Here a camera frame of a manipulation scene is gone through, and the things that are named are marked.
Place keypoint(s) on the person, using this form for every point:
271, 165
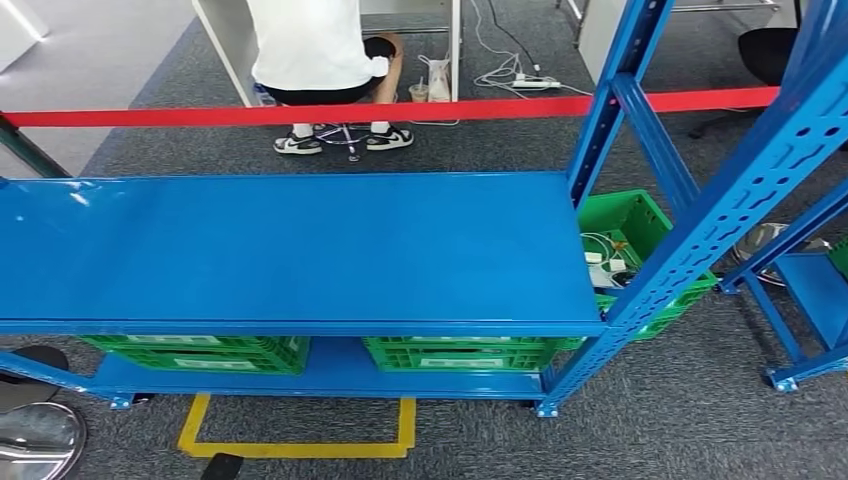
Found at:
305, 40

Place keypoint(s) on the white power strip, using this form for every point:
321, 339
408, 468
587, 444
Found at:
533, 84

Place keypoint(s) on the white partition panel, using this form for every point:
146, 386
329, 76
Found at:
596, 33

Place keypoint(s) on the white power adapter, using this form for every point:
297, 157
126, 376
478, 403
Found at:
603, 277
593, 258

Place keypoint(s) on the white lit plinth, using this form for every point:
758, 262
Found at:
16, 26

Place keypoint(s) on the clear water bottle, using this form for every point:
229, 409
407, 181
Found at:
264, 96

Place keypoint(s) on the green perforated crate panel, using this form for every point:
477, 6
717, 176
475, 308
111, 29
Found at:
629, 218

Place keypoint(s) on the grey metal table frame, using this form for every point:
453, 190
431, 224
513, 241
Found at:
729, 8

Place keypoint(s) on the blue metal shelf rack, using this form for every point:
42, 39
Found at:
815, 291
298, 245

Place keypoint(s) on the black office chair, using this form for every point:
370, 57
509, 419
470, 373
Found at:
768, 56

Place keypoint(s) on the white plastic bag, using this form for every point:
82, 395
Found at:
438, 79

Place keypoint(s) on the red barrier belt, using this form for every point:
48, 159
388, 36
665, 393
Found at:
298, 114

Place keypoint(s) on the plastic drink cup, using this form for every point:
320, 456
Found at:
418, 93

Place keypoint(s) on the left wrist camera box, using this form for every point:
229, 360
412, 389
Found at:
222, 467

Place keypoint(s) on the chrome barrier stanchion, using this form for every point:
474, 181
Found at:
755, 245
33, 391
40, 440
30, 152

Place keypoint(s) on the chrome swivel stool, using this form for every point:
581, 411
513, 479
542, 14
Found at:
344, 136

